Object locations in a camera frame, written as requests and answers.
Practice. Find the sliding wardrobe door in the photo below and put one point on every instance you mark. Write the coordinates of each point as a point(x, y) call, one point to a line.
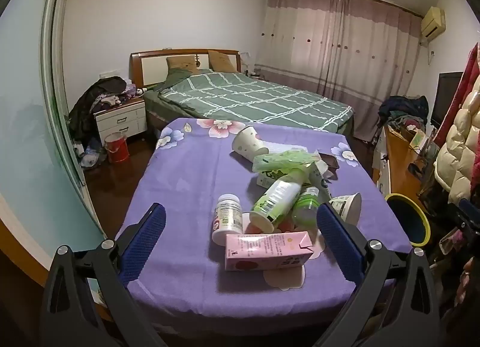
point(30, 126)

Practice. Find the white and green drink bottle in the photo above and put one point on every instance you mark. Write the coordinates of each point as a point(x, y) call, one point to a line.
point(277, 197)

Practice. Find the wooden bed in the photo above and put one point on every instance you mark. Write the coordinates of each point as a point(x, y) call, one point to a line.
point(150, 66)

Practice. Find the pink drink carton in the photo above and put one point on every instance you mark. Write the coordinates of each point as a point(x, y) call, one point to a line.
point(262, 253)

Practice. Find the brown pillow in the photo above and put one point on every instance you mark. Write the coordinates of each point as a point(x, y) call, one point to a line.
point(222, 60)
point(182, 63)

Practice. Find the yellow rimmed dark bin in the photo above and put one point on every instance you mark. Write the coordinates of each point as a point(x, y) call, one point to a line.
point(407, 219)

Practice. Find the wooden sideboard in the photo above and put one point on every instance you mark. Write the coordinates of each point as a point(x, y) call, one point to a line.
point(399, 167)

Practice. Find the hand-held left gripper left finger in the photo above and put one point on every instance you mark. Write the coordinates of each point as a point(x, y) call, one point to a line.
point(144, 236)

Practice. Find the green printed drink carton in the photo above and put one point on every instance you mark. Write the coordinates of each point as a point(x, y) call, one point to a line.
point(268, 178)

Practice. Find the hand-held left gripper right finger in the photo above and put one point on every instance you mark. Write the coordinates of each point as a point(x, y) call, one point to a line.
point(339, 242)

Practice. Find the white paper towel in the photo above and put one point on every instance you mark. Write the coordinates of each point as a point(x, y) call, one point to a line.
point(281, 146)

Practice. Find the brown plastic tray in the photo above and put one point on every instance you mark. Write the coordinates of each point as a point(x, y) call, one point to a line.
point(330, 161)

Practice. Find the clear green plastic bottle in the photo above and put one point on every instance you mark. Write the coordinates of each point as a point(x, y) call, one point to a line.
point(305, 204)

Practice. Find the plastic bags heap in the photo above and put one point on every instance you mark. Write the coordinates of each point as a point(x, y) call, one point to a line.
point(90, 156)

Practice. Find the cream down jacket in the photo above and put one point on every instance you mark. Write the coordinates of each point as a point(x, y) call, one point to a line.
point(459, 159)

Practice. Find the green plastic bag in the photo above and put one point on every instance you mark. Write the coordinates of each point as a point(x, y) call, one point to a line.
point(281, 159)

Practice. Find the black television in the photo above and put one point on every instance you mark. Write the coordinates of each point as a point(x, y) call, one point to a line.
point(446, 99)

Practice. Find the dotted paper cup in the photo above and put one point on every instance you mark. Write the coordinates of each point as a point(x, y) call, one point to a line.
point(245, 143)

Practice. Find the red bucket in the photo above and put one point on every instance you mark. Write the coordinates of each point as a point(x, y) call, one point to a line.
point(117, 148)

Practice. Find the green checked blanket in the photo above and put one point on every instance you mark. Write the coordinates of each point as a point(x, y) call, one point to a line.
point(243, 96)

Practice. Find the beige air conditioner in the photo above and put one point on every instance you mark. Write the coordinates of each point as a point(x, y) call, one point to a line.
point(433, 21)

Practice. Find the white pill bottle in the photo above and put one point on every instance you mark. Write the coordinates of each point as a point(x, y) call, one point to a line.
point(227, 219)

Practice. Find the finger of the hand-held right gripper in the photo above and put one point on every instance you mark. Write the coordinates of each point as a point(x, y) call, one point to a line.
point(467, 216)

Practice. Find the mixed clothes heap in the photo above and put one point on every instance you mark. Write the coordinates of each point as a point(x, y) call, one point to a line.
point(403, 111)

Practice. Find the pink striped curtain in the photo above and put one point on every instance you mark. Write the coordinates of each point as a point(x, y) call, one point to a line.
point(337, 51)

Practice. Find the dark clothes pile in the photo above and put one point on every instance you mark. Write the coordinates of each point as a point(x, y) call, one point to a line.
point(90, 103)

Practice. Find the white yogurt cup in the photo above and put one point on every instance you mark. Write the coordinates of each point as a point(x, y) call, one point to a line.
point(347, 206)

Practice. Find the white bedside cabinet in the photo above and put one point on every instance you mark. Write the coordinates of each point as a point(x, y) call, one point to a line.
point(120, 120)

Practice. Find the purple floral cloth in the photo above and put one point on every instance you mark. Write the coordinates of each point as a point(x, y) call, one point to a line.
point(180, 182)

